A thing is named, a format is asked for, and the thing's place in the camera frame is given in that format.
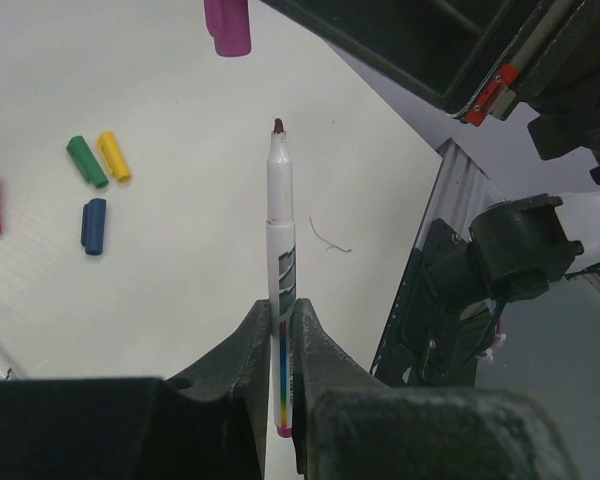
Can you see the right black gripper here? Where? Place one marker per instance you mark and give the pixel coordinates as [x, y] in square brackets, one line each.
[563, 87]

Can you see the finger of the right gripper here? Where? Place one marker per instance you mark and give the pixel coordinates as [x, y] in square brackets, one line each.
[444, 52]

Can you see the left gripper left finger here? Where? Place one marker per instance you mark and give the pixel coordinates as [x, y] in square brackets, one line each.
[209, 421]

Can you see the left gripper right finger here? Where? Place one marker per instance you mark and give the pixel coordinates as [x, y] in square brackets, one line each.
[349, 425]

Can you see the purple-end white marker pen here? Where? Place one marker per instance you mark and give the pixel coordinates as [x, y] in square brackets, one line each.
[281, 274]

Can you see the purple pen cap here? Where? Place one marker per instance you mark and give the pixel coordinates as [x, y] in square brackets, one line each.
[227, 22]

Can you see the yellow pen cap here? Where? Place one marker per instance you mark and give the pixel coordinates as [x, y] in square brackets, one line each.
[113, 157]

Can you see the blue pen cap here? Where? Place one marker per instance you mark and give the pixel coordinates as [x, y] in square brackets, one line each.
[93, 226]

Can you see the green pen cap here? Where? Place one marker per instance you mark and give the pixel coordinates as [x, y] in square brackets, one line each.
[86, 163]

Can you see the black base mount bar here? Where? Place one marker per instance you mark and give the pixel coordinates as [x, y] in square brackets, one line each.
[438, 318]

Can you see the aluminium frame rail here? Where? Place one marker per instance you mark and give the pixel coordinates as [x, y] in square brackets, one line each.
[461, 191]

